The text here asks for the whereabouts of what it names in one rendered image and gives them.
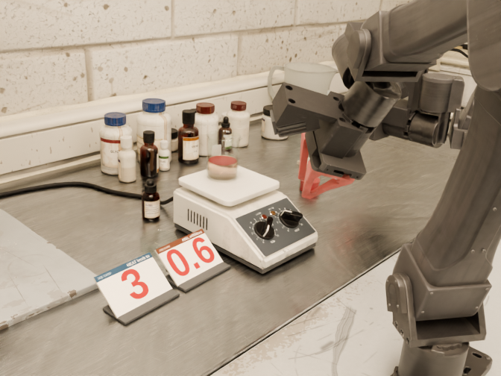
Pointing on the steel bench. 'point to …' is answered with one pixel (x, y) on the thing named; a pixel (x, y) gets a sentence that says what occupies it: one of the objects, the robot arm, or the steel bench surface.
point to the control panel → (284, 233)
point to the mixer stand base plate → (35, 274)
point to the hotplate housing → (192, 217)
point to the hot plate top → (252, 185)
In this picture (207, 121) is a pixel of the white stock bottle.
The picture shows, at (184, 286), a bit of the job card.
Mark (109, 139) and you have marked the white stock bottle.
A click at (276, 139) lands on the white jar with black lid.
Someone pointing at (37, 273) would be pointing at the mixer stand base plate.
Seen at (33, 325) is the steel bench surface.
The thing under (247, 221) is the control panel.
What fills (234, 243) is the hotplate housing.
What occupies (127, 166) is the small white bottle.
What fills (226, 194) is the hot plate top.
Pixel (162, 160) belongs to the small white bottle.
